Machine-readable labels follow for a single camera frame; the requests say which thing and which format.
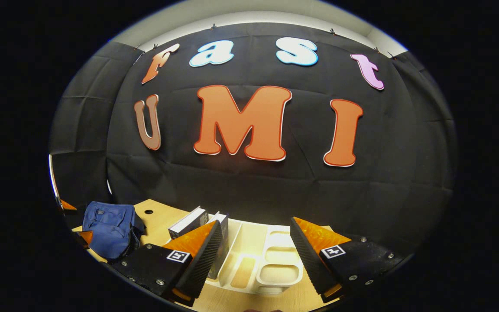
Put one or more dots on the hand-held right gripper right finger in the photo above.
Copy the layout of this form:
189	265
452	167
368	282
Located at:
308	255

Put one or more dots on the portrait cover book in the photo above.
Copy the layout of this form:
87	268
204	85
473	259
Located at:
186	223

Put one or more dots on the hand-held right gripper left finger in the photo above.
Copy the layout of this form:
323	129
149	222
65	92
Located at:
204	260

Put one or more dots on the blue cover book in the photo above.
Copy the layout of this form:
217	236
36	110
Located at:
225	238

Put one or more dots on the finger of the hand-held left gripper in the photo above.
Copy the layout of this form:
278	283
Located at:
85	238
67	205

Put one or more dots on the blue schoolbag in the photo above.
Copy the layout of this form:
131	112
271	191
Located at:
111	229

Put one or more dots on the white bookshelf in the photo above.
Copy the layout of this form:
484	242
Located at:
275	277

